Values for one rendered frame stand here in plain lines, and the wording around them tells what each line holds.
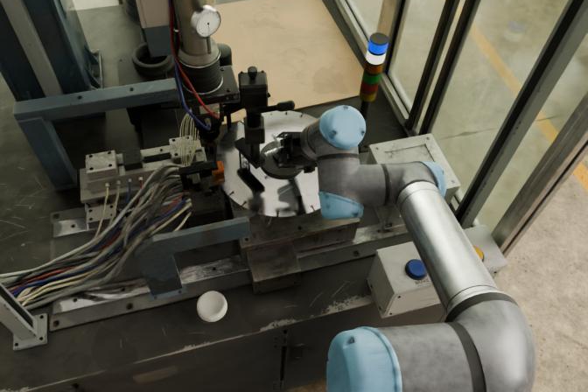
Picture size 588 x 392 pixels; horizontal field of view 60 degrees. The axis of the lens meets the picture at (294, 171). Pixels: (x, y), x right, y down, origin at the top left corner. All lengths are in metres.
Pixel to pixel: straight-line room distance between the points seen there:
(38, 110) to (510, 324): 1.08
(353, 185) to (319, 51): 1.03
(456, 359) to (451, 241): 0.22
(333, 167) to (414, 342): 0.38
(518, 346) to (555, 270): 1.83
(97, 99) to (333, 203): 0.68
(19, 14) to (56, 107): 0.27
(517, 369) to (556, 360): 1.66
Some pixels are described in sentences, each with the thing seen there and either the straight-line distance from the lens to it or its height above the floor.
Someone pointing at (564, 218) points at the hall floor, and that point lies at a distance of 2.64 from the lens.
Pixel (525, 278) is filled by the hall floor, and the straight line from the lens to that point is 2.38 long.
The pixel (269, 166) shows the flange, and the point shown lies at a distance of 1.22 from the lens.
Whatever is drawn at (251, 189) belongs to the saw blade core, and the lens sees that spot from 1.20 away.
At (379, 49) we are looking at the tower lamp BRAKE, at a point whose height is 1.14.
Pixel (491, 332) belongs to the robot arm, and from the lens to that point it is 0.63.
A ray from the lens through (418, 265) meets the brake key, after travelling 1.19.
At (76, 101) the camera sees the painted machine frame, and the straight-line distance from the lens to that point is 1.33.
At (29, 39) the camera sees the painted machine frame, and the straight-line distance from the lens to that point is 1.53.
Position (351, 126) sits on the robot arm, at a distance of 0.88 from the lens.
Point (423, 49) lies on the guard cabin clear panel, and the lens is 1.50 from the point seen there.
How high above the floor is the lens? 1.93
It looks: 53 degrees down
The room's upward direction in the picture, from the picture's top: 4 degrees clockwise
